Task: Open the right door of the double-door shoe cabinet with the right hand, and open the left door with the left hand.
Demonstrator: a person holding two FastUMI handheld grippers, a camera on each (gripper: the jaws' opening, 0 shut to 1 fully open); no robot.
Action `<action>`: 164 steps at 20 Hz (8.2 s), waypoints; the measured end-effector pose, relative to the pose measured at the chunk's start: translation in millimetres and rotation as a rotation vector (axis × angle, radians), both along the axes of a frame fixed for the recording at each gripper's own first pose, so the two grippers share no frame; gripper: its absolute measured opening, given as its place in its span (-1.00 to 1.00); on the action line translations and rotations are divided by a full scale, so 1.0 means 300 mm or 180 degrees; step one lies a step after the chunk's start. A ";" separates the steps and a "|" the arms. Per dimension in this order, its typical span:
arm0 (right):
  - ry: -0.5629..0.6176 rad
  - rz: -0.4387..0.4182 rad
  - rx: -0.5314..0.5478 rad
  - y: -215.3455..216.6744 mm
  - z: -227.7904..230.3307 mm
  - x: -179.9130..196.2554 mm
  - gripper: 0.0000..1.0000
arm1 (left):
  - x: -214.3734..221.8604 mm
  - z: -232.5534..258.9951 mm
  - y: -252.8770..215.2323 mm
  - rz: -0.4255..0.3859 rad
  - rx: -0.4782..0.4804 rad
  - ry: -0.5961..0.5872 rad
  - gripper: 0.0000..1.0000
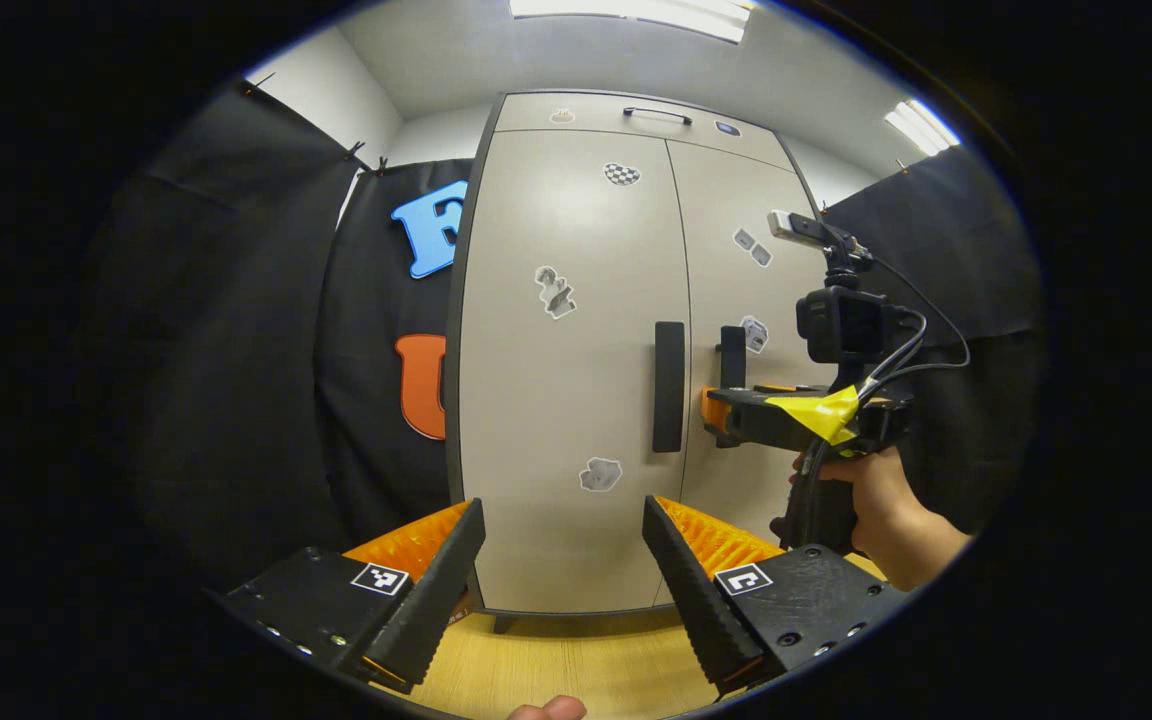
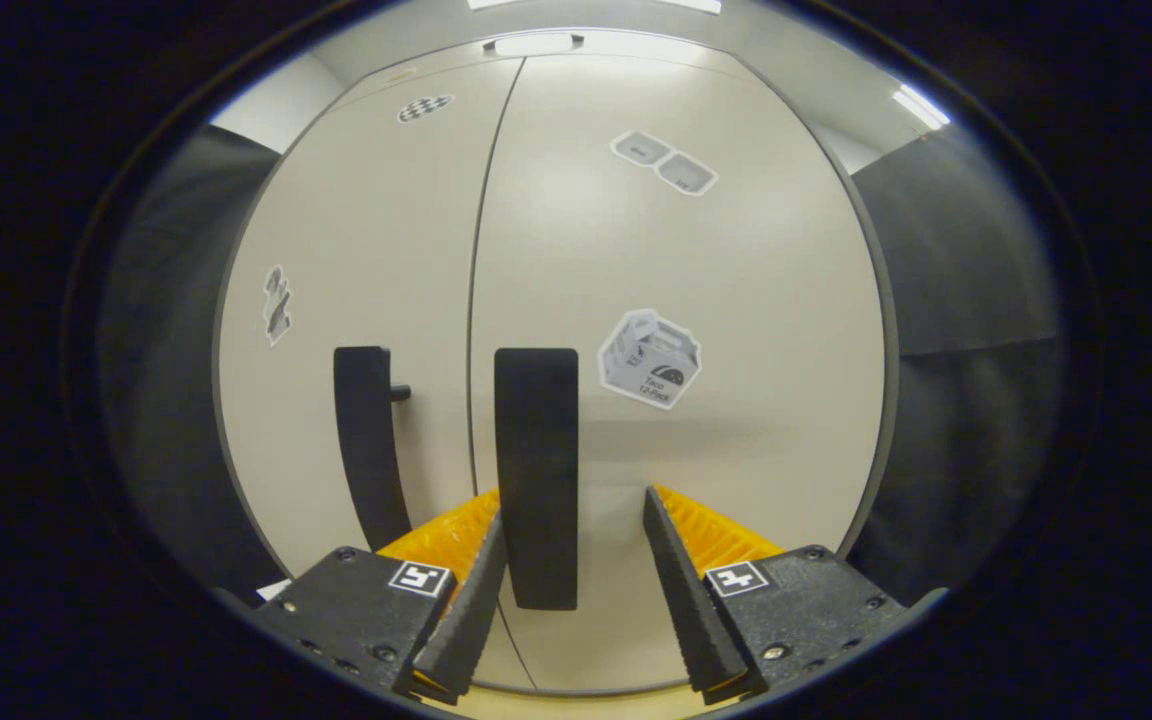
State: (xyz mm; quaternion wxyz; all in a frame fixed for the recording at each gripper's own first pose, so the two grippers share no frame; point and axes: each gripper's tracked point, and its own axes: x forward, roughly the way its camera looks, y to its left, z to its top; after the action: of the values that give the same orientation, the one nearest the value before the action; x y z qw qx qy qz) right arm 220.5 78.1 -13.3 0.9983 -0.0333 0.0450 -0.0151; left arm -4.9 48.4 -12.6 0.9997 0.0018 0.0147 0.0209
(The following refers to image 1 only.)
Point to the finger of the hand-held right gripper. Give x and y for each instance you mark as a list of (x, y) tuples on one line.
[(756, 420), (776, 387)]

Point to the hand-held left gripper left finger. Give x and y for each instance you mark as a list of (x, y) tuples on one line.
[(436, 590)]

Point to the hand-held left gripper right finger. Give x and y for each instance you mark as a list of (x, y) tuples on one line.
[(696, 600)]

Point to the beige shoe cabinet door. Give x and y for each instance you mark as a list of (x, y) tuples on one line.
[(556, 420), (726, 500)]

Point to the beige double-door shoe cabinet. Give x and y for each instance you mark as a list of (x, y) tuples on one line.
[(451, 420)]

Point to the beige cabinet drawer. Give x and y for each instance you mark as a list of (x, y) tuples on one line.
[(756, 145)]

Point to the yellow tape strip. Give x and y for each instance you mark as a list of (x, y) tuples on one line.
[(826, 415)]

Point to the black backdrop cloth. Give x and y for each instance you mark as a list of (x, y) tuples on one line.
[(236, 350), (976, 250)]

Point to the small ceiling light panel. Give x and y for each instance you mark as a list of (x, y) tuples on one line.
[(921, 128)]

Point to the large ceiling light panel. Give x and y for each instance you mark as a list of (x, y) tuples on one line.
[(636, 12)]

